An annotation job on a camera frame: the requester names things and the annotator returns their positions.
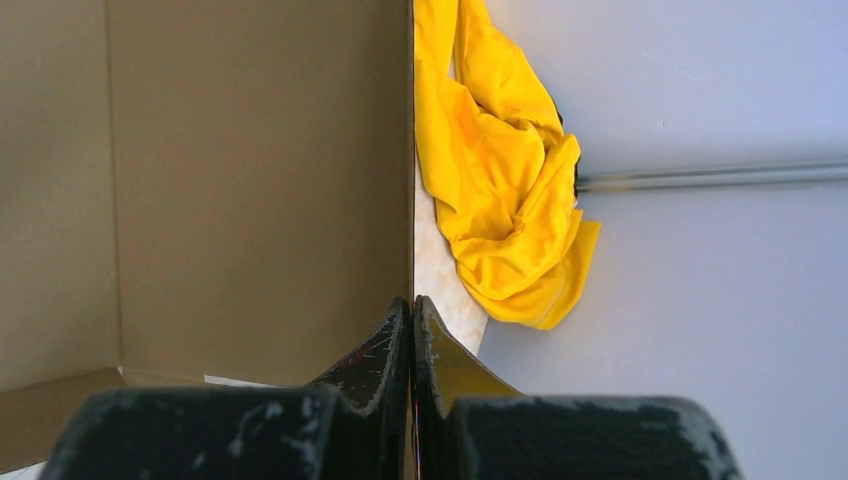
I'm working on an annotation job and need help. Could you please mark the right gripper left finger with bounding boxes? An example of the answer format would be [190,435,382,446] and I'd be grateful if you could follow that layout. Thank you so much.
[41,298,411,479]

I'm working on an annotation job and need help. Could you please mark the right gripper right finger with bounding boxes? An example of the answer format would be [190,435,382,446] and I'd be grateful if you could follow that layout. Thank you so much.
[413,296,743,479]

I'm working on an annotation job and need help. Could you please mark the brown cardboard box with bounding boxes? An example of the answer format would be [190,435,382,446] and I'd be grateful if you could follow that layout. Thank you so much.
[1,1,413,474]

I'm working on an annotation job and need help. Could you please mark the yellow cloth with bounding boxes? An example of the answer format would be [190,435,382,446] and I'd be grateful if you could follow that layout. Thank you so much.
[413,1,601,330]

